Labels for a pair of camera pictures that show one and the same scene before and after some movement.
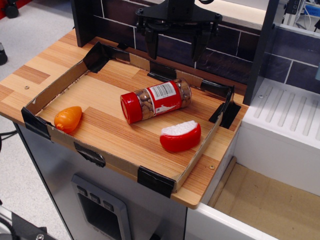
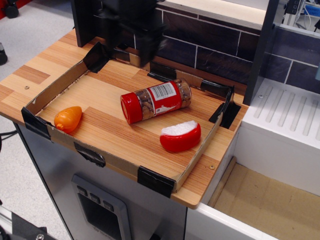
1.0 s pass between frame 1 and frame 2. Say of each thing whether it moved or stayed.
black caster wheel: stayed
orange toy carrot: stayed
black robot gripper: moved
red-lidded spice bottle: stayed
